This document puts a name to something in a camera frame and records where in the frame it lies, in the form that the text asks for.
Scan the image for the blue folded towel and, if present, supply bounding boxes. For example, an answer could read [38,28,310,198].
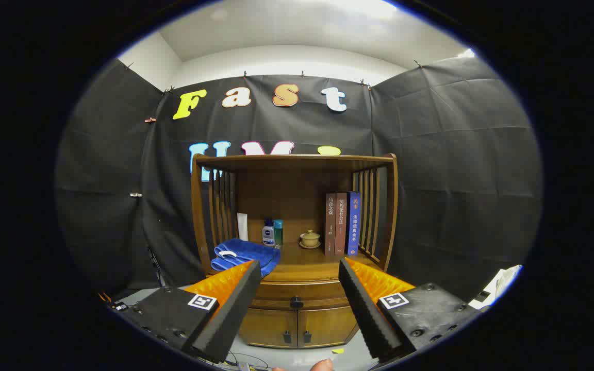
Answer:
[211,238,281,278]

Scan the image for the wooden cabinet door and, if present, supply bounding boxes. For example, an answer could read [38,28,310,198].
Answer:
[297,306,359,348]
[239,308,298,348]

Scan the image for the wooden countertop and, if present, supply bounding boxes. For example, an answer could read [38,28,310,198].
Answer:
[209,241,385,283]

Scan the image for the thin floor cables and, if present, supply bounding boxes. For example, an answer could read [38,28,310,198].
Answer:
[225,350,269,370]

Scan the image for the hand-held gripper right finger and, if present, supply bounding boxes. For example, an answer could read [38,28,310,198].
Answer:
[338,257,483,363]

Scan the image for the white sheet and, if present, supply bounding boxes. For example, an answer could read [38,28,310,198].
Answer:
[470,265,523,311]

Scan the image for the blue book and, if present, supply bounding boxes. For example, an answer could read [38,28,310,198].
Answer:
[346,192,361,257]

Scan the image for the wooden drawer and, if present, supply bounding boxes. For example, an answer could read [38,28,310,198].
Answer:
[250,281,350,311]

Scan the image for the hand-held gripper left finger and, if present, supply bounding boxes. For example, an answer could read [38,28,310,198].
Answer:
[113,259,262,364]

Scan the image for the wooden cabinet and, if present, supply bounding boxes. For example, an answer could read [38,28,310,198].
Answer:
[190,153,398,349]

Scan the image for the brown book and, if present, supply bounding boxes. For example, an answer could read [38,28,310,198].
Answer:
[335,192,348,256]
[325,193,337,257]

